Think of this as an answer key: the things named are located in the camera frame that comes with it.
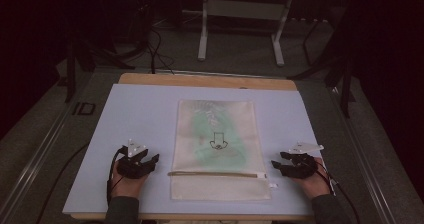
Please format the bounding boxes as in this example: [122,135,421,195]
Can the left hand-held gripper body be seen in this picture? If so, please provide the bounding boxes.
[117,138,150,180]

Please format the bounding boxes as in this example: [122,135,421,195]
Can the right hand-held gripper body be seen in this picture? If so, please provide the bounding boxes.
[281,141,325,180]

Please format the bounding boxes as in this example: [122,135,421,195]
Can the person's left hand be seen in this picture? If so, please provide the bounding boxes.
[110,159,150,200]

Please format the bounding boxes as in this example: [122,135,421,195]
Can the person's right hand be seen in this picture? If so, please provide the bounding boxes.
[291,156,332,200]

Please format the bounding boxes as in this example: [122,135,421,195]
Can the pale blue table mat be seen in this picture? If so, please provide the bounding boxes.
[62,83,342,217]

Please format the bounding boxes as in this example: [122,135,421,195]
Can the green cloth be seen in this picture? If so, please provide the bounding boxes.
[191,112,248,167]

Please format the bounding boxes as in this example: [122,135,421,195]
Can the black tripod stand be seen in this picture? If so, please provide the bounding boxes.
[63,38,136,104]
[288,48,357,119]

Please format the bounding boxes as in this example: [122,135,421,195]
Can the wooden table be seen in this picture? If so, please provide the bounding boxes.
[70,72,316,222]

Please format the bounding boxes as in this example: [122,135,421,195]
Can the white metal stand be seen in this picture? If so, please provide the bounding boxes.
[197,0,296,68]

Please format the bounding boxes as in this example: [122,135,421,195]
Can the metal floor rail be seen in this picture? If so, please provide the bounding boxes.
[0,102,79,224]
[328,85,399,224]

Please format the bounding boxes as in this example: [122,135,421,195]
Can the black floor cable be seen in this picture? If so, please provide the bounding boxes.
[34,142,91,224]

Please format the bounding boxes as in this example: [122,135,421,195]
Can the black floor cables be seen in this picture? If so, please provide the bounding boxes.
[144,25,176,76]

